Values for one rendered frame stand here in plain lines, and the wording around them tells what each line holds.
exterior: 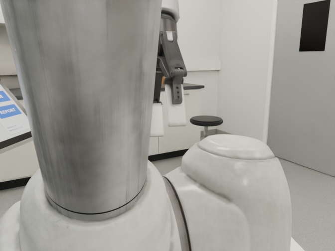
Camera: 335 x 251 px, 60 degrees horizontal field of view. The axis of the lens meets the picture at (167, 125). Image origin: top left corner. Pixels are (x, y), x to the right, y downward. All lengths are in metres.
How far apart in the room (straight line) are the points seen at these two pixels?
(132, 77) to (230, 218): 0.23
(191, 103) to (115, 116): 3.41
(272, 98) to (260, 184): 3.54
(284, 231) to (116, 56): 0.33
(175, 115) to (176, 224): 0.18
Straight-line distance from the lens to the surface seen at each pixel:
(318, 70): 3.53
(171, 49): 0.49
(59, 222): 0.29
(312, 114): 3.58
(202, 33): 4.52
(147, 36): 0.19
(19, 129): 1.09
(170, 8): 0.57
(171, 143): 3.55
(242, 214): 0.38
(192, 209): 0.36
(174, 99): 0.46
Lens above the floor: 1.22
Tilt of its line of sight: 13 degrees down
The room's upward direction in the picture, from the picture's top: straight up
